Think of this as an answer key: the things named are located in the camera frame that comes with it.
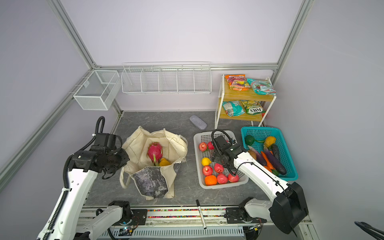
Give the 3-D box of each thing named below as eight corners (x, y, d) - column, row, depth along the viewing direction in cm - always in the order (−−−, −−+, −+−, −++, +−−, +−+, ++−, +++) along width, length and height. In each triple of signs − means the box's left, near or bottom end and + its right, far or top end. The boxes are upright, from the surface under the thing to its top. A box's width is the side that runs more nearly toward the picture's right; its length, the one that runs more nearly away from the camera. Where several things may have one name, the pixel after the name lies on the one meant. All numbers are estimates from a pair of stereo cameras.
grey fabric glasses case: (188, 119, 118) (188, 117, 116) (193, 116, 120) (193, 114, 118) (203, 131, 111) (203, 128, 109) (207, 127, 113) (208, 124, 111)
